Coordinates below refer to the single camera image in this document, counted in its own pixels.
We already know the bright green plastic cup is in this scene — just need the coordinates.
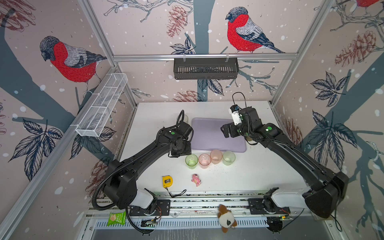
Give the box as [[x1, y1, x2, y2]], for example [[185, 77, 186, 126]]
[[185, 154, 199, 170]]

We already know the pale green plastic cup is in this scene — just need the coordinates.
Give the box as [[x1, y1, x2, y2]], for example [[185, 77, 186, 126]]
[[223, 151, 236, 166]]

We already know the clear pale plastic cup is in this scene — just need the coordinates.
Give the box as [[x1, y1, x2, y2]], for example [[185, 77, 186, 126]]
[[183, 115, 189, 124]]

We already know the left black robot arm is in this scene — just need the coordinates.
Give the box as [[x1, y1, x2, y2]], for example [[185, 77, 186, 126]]
[[91, 121, 194, 214]]

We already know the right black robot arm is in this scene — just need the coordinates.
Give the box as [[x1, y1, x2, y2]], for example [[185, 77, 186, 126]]
[[221, 105, 349, 219]]

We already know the lavender plastic tray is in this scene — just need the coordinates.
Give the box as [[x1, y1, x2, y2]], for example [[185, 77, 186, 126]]
[[191, 118, 247, 153]]

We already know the left pink plastic cup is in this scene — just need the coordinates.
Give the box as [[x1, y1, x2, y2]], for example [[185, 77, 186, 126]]
[[198, 154, 212, 169]]

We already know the pink plastic cup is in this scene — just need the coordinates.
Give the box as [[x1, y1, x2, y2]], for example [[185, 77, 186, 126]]
[[198, 154, 212, 169], [210, 150, 223, 165]]

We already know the right pink plastic cup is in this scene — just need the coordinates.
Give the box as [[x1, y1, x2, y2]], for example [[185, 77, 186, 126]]
[[210, 150, 223, 165]]

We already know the small pink toy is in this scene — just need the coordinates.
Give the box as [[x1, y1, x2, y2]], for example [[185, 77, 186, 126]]
[[192, 174, 201, 187]]

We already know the yellow tape measure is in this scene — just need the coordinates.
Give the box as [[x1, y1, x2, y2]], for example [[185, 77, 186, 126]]
[[162, 176, 173, 189]]

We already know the brown white plush toy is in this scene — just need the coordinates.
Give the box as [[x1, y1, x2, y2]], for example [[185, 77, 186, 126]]
[[218, 205, 238, 233]]

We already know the green snack packet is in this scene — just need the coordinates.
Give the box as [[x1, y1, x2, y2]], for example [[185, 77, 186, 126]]
[[107, 212, 127, 227]]

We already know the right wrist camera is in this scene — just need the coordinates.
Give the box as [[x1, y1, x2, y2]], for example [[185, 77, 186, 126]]
[[229, 105, 242, 126]]

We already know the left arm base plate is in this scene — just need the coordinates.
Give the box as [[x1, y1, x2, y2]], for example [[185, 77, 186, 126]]
[[130, 200, 171, 217]]

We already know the black hanging wall basket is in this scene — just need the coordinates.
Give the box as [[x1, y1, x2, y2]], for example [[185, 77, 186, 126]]
[[174, 58, 239, 80]]

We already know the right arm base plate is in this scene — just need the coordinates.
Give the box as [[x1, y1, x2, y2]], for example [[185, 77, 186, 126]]
[[247, 198, 291, 215]]

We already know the white wire mesh basket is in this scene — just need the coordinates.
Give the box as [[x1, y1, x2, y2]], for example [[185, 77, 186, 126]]
[[76, 73, 128, 137]]

